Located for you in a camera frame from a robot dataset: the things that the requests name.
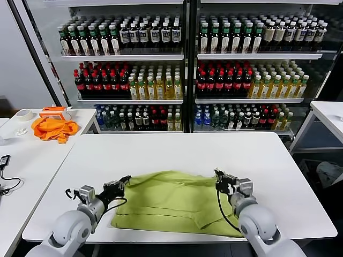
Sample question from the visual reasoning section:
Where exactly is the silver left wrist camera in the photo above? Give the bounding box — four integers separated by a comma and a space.
78, 185, 96, 205

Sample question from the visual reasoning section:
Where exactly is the beige masking tape roll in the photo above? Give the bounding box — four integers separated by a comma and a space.
15, 109, 36, 123

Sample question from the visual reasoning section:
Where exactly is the beverage display fridge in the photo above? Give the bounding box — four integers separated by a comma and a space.
42, 0, 191, 134
190, 0, 325, 136

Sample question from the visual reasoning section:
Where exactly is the white-cap blue-label bottle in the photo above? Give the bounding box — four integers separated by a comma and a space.
294, 21, 307, 50
285, 21, 296, 50
315, 22, 328, 50
161, 22, 172, 54
138, 22, 149, 54
150, 22, 161, 54
171, 21, 182, 54
129, 23, 139, 54
305, 22, 317, 50
120, 23, 130, 54

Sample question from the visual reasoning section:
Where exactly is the green-tinted water bottle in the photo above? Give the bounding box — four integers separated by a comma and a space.
110, 111, 119, 131
211, 111, 220, 131
219, 111, 228, 131
103, 111, 112, 131

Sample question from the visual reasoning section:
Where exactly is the white side table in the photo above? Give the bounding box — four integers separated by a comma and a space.
0, 141, 76, 257
289, 101, 343, 155
0, 108, 101, 147

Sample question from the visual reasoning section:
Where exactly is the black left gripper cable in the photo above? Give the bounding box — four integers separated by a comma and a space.
103, 196, 128, 216

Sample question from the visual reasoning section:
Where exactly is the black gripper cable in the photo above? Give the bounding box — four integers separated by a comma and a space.
217, 188, 243, 232
103, 196, 128, 216

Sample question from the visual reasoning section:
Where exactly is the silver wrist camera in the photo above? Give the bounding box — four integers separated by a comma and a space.
235, 178, 254, 199
78, 185, 96, 205

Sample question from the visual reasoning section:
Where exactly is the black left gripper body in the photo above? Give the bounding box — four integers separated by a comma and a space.
103, 180, 125, 201

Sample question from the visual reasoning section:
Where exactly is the beige-label dark bottle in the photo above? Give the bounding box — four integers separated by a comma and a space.
264, 21, 275, 50
274, 21, 286, 50

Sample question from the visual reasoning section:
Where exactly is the green-cap brown drink bottle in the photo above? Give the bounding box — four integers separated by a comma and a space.
199, 22, 210, 54
58, 25, 71, 56
88, 24, 100, 56
242, 22, 253, 54
77, 25, 91, 56
98, 24, 110, 56
109, 24, 121, 56
67, 25, 80, 56
221, 22, 232, 54
253, 22, 264, 54
210, 22, 221, 54
232, 22, 243, 54

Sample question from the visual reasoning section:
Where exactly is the orange and white box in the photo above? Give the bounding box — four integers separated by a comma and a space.
39, 106, 72, 122

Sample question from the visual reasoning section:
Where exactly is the left beverage display fridge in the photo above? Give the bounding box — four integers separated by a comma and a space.
42, 0, 191, 134

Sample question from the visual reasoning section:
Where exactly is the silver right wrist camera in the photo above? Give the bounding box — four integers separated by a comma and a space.
235, 178, 254, 199

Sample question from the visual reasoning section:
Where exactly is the grey plastic bag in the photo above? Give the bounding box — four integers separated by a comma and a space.
316, 161, 343, 188

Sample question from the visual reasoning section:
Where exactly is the black-framed glass door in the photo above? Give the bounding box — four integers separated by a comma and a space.
310, 0, 343, 104
8, 0, 72, 109

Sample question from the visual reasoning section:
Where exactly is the right beverage display fridge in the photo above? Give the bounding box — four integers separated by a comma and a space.
190, 0, 325, 136

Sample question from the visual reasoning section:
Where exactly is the white shelf board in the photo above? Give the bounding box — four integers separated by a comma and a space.
77, 99, 184, 105
61, 54, 185, 63
195, 98, 304, 104
197, 52, 323, 61

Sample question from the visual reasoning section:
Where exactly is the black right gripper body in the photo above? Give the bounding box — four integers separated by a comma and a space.
217, 175, 238, 194

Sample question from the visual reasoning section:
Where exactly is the crumpled orange cloth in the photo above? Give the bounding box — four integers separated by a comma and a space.
31, 117, 80, 145

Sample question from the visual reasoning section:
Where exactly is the yellow-green t-shirt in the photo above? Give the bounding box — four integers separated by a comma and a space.
110, 170, 245, 238

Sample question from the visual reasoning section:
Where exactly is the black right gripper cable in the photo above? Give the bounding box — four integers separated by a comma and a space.
217, 188, 243, 232

